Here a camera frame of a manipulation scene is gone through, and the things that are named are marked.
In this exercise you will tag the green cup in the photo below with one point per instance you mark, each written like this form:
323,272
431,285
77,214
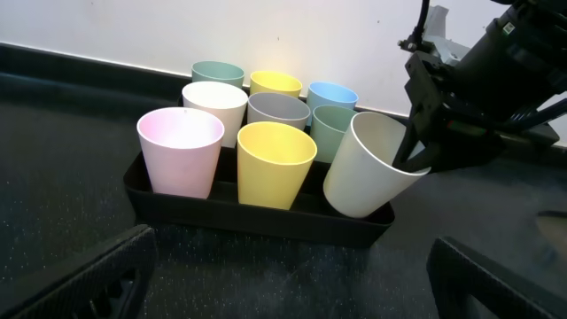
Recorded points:
328,133
218,72

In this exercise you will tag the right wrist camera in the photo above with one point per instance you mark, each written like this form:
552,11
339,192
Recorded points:
445,44

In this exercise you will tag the pink cup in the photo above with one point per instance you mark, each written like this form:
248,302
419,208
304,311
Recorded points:
180,159

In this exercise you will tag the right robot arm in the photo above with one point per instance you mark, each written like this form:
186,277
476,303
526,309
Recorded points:
500,57

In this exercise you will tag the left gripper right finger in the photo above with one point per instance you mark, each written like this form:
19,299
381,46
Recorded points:
487,292

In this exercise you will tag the white cup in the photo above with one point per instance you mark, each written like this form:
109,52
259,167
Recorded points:
359,181
215,98

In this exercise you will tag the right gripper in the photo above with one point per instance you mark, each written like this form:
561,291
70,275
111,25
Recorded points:
429,93

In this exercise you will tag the blue cup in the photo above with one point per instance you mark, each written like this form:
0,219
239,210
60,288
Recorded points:
332,94

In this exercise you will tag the grey cup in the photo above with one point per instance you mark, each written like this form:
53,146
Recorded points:
278,110

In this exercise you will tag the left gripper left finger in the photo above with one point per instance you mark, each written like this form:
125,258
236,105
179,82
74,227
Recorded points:
88,283

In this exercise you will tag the yellow cup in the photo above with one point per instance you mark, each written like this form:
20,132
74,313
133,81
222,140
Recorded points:
269,177
275,83

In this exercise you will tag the black tray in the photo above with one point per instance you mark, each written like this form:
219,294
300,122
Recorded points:
266,226

